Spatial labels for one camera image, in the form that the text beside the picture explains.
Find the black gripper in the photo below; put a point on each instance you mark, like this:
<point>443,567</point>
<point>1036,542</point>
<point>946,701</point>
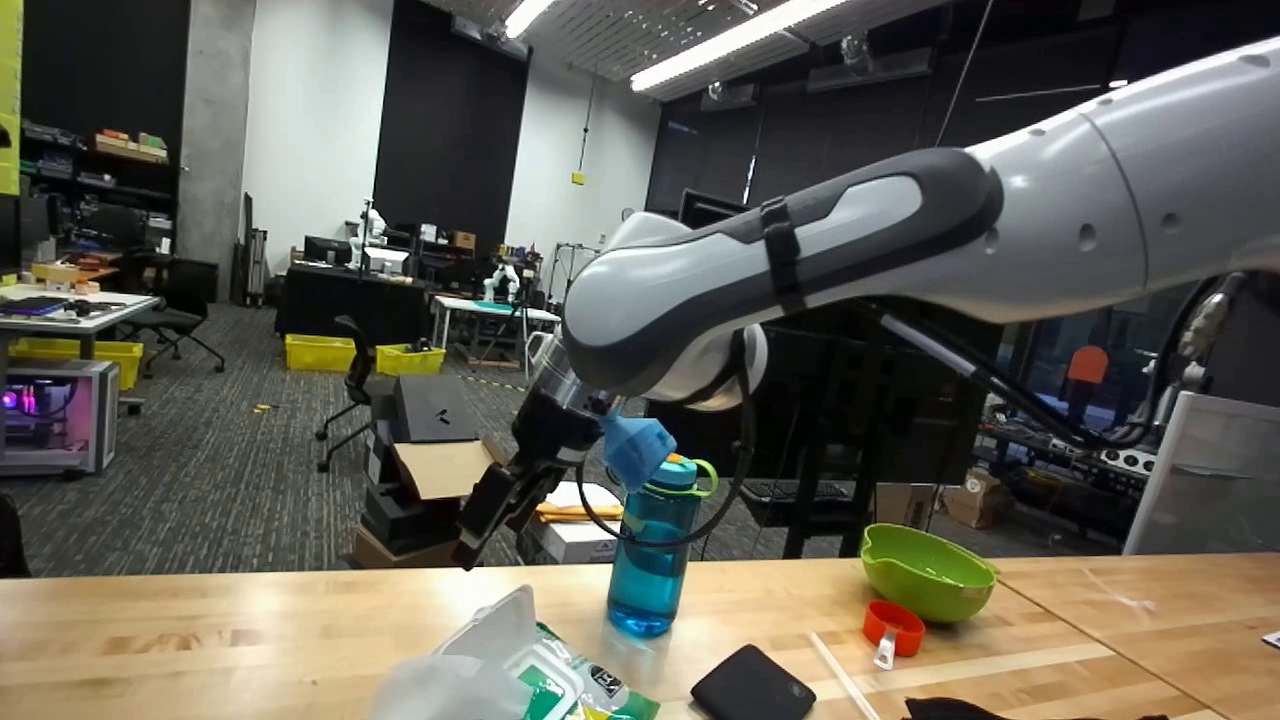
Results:
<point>552,431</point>

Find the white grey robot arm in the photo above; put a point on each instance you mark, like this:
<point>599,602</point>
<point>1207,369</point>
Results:
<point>1163,182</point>

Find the yellow envelope stack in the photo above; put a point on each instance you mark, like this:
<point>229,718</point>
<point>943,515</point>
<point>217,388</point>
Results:
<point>564,504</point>

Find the open cardboard box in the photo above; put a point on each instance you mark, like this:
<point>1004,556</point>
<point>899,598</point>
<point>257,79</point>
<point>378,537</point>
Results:
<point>408,519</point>

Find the blue water bottle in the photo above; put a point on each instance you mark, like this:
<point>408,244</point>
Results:
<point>654,547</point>

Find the black office chair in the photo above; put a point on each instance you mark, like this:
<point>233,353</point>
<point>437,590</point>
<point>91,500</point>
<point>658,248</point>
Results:
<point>364,388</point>

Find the black smartphone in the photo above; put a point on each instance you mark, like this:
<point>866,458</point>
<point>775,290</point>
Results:
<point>750,687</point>

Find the black monitor panel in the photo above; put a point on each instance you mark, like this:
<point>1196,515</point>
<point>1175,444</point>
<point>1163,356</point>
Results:
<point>847,401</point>

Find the small orange cup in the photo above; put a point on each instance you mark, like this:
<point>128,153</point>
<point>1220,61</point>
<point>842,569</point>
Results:
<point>882,619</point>

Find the green plastic bowl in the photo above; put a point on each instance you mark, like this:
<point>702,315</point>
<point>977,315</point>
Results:
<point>937,576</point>

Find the glowing computer case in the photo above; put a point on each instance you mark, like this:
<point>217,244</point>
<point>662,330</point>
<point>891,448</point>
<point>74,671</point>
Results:
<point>56,418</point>

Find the black cloth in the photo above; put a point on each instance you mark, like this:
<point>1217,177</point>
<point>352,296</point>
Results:
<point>966,709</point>

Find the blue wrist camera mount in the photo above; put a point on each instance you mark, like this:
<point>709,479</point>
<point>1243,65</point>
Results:
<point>634,444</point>

